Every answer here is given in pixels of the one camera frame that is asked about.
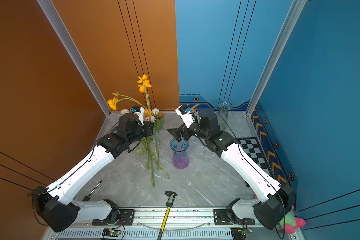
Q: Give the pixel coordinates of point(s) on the right green circuit board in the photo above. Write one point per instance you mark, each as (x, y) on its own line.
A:
(240, 234)

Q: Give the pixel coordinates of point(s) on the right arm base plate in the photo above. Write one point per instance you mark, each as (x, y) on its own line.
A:
(227, 217)

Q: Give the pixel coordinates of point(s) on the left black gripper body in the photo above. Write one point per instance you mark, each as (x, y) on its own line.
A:
(144, 131)

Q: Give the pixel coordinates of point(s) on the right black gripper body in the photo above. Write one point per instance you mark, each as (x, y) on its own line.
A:
(195, 130)

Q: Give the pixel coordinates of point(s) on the pink green plush toy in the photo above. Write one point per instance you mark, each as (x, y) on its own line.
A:
(292, 222)

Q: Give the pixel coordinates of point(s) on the black white checkerboard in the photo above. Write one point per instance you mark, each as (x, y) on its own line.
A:
(252, 148)

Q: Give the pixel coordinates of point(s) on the left green circuit board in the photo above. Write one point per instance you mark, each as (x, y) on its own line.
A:
(112, 234)

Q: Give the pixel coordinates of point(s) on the yellow black caliper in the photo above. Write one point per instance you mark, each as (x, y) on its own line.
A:
(171, 197)

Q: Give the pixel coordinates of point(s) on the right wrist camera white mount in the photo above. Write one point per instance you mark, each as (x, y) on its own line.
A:
(186, 114)

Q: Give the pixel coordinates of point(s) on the right aluminium corner post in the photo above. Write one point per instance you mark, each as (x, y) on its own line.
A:
(283, 36)

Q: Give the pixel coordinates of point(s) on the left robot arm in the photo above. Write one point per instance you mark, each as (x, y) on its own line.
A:
(56, 205)

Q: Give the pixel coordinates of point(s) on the blue purple glass vase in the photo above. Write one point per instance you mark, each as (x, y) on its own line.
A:
(180, 156)

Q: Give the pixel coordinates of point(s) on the aluminium corner post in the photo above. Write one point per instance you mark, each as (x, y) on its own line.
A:
(283, 36)
(62, 32)

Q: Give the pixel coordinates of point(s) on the green handled screwdriver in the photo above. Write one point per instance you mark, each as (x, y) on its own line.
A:
(88, 197)

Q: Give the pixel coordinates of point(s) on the yellow poppy flower stem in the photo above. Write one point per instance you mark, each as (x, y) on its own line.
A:
(141, 95)

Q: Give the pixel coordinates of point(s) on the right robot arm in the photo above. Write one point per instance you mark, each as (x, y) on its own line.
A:
(225, 146)

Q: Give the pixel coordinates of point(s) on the mixed flower bunch on table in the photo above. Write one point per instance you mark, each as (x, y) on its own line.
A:
(150, 150)

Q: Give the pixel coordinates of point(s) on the green circuit board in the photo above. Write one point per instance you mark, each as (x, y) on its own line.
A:
(112, 234)
(240, 234)

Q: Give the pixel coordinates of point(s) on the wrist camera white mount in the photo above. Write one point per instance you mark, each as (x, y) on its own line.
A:
(139, 111)
(186, 114)

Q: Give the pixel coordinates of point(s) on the aluminium front rail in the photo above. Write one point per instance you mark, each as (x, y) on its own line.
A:
(183, 223)

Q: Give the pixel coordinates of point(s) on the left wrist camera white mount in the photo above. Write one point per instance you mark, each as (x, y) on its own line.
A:
(139, 111)

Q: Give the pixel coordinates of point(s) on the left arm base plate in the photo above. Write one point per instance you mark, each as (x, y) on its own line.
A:
(123, 217)

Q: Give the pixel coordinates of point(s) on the clear grey glass vase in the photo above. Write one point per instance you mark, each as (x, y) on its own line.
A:
(224, 110)

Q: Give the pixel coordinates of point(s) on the left aluminium corner post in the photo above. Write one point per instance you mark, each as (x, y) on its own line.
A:
(62, 32)

